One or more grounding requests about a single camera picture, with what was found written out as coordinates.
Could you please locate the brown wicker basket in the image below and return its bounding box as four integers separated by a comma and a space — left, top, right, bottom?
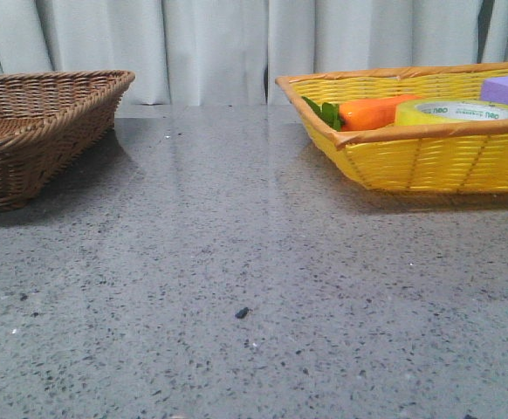
0, 70, 135, 211

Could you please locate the yellow tape roll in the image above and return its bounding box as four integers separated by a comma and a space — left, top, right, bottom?
395, 100, 508, 126

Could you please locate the white curtain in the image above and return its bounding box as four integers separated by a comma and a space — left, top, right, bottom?
0, 1, 508, 106

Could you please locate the orange toy carrot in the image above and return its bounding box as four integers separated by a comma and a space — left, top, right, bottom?
302, 94, 419, 131

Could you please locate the yellow wicker basket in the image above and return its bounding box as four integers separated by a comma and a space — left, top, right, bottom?
276, 62, 508, 194

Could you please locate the small black debris piece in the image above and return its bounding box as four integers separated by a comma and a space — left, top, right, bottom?
235, 307, 250, 319

